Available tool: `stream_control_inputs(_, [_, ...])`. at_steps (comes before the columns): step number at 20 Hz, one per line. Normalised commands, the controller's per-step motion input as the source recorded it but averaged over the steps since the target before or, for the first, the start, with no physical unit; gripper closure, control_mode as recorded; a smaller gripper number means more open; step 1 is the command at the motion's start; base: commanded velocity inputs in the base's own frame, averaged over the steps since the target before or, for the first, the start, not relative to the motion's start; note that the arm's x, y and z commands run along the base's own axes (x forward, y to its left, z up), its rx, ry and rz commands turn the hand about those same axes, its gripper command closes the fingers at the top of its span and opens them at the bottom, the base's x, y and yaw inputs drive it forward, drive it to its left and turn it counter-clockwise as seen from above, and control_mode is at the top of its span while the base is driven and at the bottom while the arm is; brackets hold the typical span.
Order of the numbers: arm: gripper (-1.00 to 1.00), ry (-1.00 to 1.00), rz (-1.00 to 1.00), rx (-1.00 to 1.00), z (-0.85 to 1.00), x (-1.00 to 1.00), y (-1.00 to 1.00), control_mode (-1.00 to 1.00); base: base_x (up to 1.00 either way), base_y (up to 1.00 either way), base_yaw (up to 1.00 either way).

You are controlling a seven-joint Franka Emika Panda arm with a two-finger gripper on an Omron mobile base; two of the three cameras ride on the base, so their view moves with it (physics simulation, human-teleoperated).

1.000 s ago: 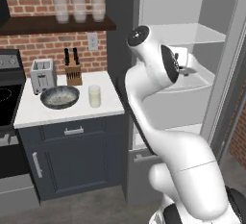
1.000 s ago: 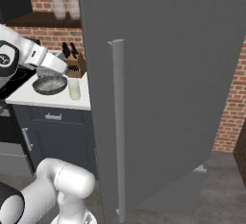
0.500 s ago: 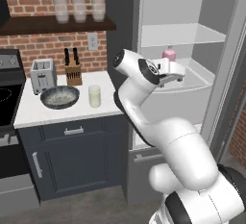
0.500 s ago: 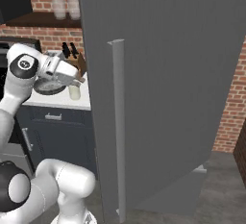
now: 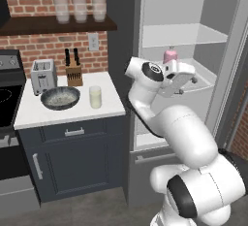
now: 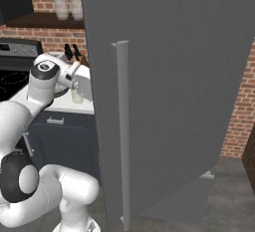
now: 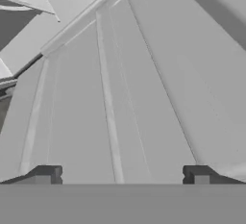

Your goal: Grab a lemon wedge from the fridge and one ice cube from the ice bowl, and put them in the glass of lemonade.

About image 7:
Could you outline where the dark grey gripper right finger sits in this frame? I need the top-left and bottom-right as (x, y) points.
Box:
(182, 164), (246, 185)

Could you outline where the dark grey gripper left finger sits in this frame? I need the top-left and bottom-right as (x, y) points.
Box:
(0, 164), (63, 185)

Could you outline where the grey fridge door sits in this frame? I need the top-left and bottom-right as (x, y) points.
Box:
(0, 0), (198, 185)

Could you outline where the grey fridge side panel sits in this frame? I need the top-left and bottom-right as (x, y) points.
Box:
(123, 0), (246, 183)

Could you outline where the pale grey fridge door handle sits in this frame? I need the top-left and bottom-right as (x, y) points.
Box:
(95, 9), (126, 185)

